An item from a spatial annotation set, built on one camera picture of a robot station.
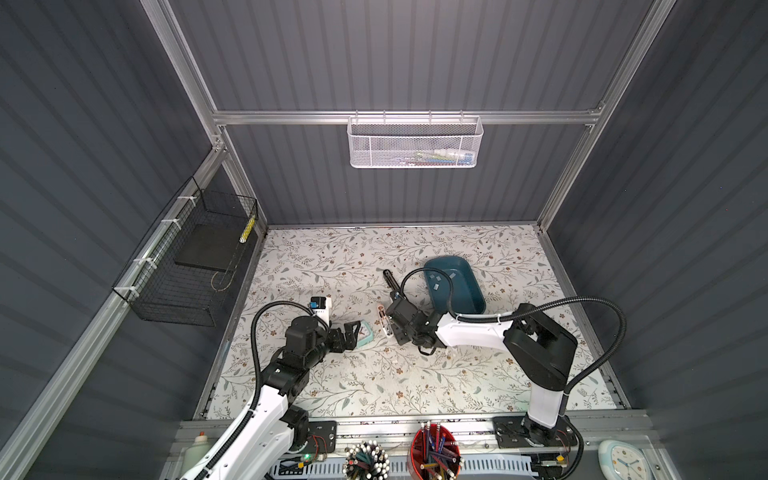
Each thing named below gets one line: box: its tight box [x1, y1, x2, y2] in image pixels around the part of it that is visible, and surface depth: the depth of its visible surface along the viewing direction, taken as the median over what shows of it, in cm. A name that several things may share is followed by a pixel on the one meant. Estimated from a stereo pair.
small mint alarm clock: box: [356, 320, 374, 348], surface depth 91 cm
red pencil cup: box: [410, 421, 463, 480], surface depth 63 cm
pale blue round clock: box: [598, 440, 654, 480], surface depth 69 cm
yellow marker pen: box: [239, 214, 256, 244], surface depth 83 cm
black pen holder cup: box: [343, 440, 390, 480], surface depth 58 cm
